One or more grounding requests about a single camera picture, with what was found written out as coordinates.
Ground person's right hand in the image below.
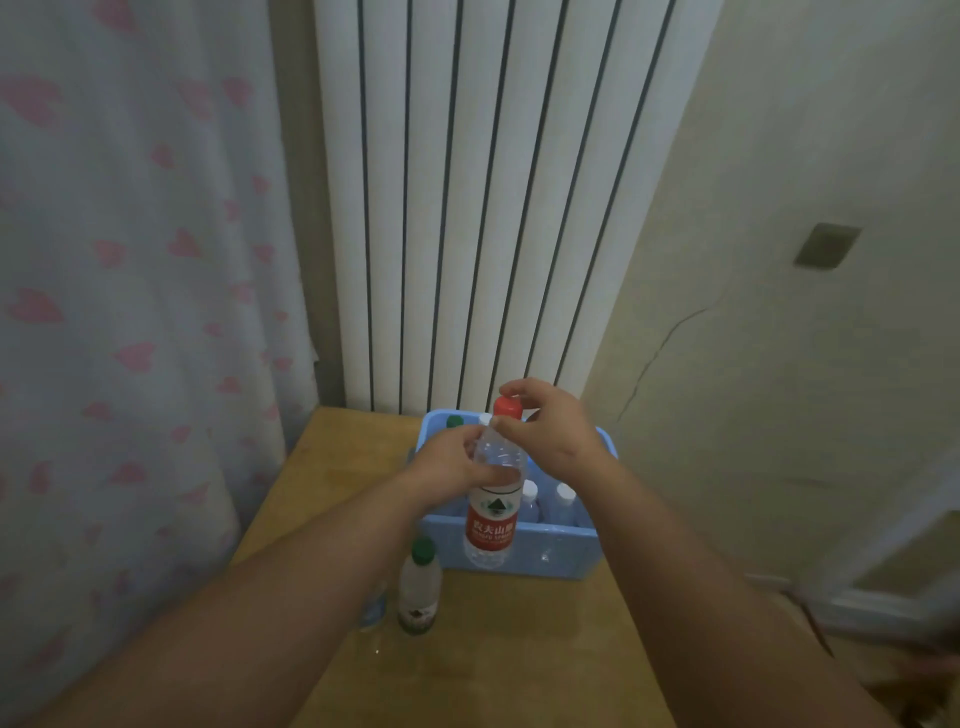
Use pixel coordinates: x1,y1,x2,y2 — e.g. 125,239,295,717
491,377,624,500

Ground person's left hand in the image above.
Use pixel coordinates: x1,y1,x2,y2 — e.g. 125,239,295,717
404,423,526,519

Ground red cap bottle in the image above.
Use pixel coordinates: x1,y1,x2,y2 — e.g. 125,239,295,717
462,395,526,570

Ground blue plastic bin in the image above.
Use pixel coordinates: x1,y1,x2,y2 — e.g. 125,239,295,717
408,408,621,581

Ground small blue cap bottle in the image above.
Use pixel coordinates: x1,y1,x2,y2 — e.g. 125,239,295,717
358,581,391,631

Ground person's right forearm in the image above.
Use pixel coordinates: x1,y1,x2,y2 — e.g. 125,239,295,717
584,457,901,728

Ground person's left forearm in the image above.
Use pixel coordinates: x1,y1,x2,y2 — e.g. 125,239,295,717
29,472,436,728

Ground wooden table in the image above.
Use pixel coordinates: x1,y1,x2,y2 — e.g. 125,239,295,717
228,406,680,728

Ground white ribbed radiator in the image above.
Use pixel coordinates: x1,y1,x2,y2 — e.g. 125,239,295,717
313,0,725,421

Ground pink heart print curtain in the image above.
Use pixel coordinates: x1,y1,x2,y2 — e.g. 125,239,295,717
0,0,320,728

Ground grey wall plate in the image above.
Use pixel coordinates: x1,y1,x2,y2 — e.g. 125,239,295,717
793,222,862,271

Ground white door frame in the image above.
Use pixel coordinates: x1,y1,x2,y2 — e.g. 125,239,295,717
794,449,960,639

